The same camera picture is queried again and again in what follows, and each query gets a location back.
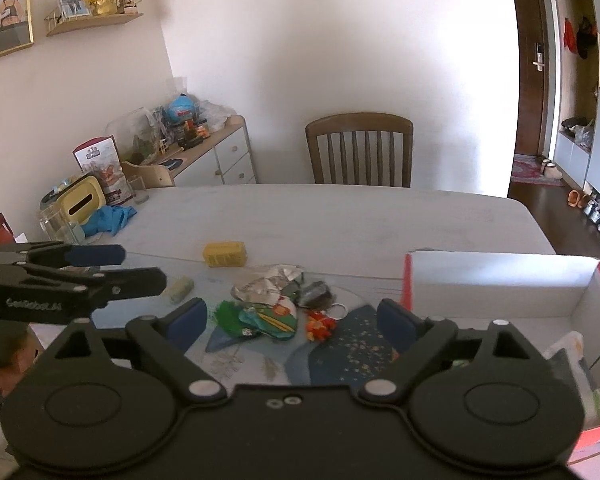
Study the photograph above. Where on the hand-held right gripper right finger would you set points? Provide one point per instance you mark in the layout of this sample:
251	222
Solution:
400	325

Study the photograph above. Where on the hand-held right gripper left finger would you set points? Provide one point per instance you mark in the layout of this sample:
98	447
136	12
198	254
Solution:
187	322

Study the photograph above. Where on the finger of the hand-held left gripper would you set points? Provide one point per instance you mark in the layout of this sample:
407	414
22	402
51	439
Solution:
95	255
135	285

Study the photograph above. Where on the beige cylinder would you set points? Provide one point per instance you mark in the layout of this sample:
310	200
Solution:
180	290

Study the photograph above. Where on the green fuzzy toy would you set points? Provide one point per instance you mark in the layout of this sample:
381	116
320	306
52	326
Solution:
228	316

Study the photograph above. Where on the yellow toy block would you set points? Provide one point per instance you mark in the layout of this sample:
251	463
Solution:
224	254

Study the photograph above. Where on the colourful green snack packet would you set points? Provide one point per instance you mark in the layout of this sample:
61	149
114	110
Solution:
272	322

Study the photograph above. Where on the silver foil wrapper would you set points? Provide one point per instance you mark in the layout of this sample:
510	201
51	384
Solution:
265	285

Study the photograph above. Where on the dark grey pouch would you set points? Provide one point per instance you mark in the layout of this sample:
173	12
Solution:
312	294

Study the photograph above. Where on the red shoe box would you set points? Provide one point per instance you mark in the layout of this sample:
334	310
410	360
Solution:
490	285

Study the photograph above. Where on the white green snack packet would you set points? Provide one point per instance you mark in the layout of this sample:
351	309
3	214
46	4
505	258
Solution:
575	370

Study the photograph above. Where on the person's left hand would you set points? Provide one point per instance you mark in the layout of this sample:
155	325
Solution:
12	370

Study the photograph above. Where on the blue cloth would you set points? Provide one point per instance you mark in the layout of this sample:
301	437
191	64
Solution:
110	219

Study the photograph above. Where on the glass jar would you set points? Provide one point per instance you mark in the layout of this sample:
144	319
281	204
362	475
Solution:
57	225

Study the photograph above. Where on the yellow tissue box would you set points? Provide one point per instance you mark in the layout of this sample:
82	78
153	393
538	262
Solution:
80	200

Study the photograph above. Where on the glass cup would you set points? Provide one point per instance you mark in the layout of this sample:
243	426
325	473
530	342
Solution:
137	190

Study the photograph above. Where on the red white food bag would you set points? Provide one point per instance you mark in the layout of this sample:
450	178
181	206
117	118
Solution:
102	165

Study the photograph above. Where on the light wooden high chair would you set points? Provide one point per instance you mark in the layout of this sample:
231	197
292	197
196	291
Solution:
147	172

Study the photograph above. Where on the clear plastic container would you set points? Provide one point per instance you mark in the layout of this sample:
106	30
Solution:
132	132

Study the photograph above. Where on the white sideboard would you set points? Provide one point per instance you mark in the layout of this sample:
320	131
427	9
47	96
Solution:
230	152

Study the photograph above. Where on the blue globe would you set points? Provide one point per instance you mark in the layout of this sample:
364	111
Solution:
182	107

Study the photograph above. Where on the wooden slat-back chair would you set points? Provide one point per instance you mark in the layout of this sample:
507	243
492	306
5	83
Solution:
360	152

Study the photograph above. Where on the white plastic bag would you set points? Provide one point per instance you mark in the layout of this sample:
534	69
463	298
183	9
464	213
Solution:
217	112

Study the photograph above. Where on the red patterned door rug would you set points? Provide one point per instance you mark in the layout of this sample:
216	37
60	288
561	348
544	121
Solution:
527	170

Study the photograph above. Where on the pair of orange shoes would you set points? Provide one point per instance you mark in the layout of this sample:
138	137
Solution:
575	199

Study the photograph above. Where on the pair of beige slippers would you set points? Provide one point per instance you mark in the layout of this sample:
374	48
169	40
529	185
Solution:
550	167

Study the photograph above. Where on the photo card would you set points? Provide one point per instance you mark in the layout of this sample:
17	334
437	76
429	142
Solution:
72	2

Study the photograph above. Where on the small figurine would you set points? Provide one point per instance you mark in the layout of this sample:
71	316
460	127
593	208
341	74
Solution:
129	1

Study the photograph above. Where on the grey bag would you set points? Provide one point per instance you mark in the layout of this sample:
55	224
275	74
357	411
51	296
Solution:
580	135

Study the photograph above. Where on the brown entrance door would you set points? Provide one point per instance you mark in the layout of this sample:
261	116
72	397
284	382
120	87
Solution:
527	60

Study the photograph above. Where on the wooden wall shelf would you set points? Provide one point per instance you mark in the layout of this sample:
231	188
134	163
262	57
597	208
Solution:
95	22

